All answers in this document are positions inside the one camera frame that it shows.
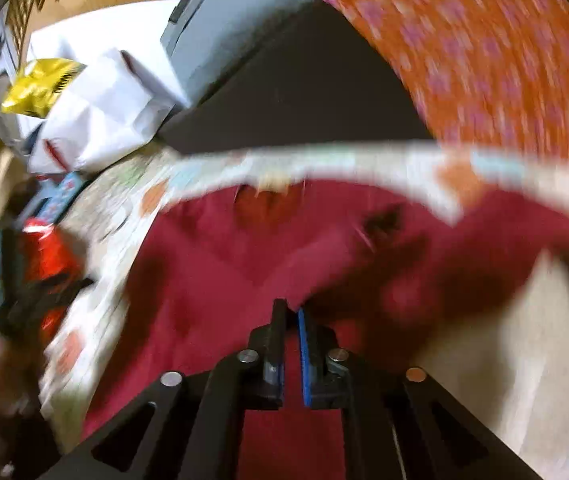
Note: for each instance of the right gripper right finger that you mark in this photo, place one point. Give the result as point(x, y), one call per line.
point(320, 387)

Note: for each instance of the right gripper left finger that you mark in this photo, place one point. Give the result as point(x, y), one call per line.
point(267, 373)

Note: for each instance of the dark red garment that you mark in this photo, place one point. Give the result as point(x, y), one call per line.
point(381, 270)

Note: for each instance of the left hand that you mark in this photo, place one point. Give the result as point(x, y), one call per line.
point(21, 365)

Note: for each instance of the red plastic bag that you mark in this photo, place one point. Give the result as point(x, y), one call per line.
point(49, 251)

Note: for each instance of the blue patterned box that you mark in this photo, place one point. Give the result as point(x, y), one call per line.
point(62, 197)

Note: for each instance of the yellow plastic bag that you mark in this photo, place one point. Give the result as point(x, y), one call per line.
point(39, 85)

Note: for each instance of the heart patterned quilt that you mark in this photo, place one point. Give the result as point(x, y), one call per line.
point(509, 367)

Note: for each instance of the white plastic bag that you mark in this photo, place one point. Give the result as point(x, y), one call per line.
point(111, 109)

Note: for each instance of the black cushion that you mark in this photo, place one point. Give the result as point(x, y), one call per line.
point(314, 80)

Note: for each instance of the white pillow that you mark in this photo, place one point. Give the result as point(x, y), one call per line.
point(132, 27)

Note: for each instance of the grey pillow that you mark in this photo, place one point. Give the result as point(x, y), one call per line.
point(206, 39)

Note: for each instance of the orange floral fabric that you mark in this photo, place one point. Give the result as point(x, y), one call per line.
point(492, 72)

